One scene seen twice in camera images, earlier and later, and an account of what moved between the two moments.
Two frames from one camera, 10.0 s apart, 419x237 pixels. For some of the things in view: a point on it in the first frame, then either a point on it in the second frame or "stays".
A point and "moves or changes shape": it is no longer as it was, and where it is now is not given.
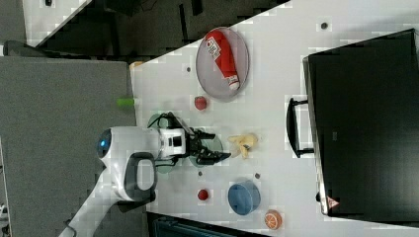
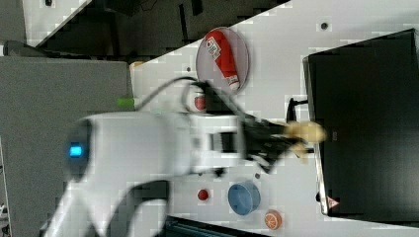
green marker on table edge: x=125 y=102 stays
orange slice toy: x=273 y=219 stays
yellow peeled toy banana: x=244 y=141 moves or changes shape
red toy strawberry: x=200 y=103 stays
